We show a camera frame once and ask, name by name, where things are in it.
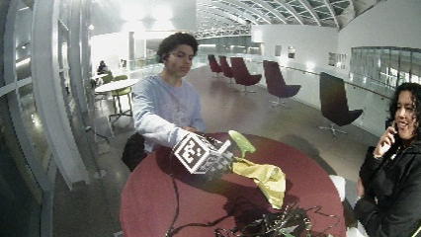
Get yellow cloth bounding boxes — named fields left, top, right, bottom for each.
left=231, top=157, right=288, bottom=210

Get white cube with black markers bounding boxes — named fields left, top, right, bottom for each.
left=171, top=131, right=237, bottom=176

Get the person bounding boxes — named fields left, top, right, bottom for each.
left=132, top=32, right=209, bottom=154

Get black bag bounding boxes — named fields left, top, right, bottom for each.
left=120, top=131, right=148, bottom=173

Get dark red swivel chair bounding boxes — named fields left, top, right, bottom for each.
left=217, top=54, right=236, bottom=80
left=207, top=53, right=224, bottom=79
left=229, top=56, right=264, bottom=94

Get white round table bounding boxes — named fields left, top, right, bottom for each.
left=93, top=78, right=141, bottom=123

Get purple swivel chair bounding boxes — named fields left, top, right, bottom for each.
left=262, top=59, right=302, bottom=109

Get white seat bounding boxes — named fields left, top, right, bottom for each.
left=328, top=174, right=348, bottom=202

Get black swivel chair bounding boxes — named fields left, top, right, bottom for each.
left=318, top=71, right=365, bottom=138

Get black phone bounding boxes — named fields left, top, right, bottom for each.
left=386, top=119, right=400, bottom=136

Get glass railing panels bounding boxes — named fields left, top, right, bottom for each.
left=349, top=45, right=421, bottom=87

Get long black cable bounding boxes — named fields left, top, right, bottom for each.
left=164, top=154, right=229, bottom=237

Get tangle of black cables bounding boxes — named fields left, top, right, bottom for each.
left=213, top=202, right=341, bottom=237

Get white curved window frame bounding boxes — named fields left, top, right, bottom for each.
left=0, top=0, right=96, bottom=237

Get wall handrail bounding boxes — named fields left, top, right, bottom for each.
left=280, top=64, right=392, bottom=101

